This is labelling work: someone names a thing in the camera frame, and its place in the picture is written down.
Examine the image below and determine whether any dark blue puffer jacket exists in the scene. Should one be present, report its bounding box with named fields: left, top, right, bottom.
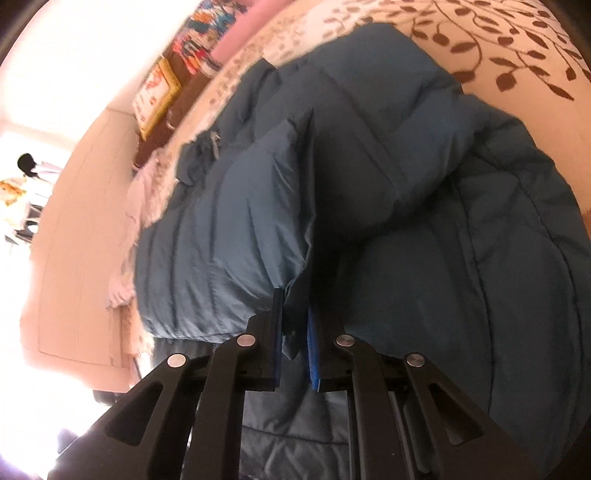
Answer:
left=134, top=21, right=591, bottom=480

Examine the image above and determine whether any yellow framed cushion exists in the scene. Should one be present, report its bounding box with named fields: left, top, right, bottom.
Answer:
left=131, top=58, right=183, bottom=141

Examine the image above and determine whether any beige panelled wardrobe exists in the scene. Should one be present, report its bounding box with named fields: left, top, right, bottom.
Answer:
left=25, top=108, right=141, bottom=370

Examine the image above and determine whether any wooden bed frame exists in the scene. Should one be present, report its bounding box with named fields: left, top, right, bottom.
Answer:
left=110, top=307, right=141, bottom=370

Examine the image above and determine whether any colourful cartoon pillow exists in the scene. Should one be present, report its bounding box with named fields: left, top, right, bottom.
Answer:
left=173, top=0, right=232, bottom=79

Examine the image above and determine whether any leaf print bed sheet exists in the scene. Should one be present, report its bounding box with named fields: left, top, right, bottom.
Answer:
left=106, top=0, right=591, bottom=370

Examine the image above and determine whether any pink pillow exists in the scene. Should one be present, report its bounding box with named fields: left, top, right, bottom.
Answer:
left=210, top=0, right=296, bottom=65

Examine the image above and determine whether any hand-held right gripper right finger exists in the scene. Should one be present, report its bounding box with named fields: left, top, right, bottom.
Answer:
left=305, top=305, right=542, bottom=480

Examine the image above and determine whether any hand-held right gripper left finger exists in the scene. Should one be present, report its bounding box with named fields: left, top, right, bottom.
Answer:
left=46, top=288, right=284, bottom=480

